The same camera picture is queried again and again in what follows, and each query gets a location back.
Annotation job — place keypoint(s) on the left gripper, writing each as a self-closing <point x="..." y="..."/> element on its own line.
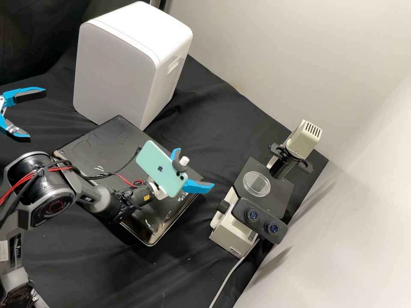
<point x="2" y="104"/>

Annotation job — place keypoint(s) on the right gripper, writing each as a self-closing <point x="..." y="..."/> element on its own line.
<point x="158" y="191"/>

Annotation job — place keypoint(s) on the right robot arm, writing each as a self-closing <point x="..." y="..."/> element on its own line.
<point x="48" y="192"/>

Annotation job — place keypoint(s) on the petri dish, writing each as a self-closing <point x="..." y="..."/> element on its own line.
<point x="257" y="183"/>

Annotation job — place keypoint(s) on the cream microscope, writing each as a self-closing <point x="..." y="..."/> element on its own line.
<point x="234" y="231"/>

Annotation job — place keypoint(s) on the black tray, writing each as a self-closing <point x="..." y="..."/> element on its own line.
<point x="102" y="144"/>

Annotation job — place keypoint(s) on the white box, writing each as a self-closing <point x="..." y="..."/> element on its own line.
<point x="122" y="64"/>

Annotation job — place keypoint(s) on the right wrist camera phone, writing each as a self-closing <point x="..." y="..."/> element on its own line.
<point x="157" y="167"/>

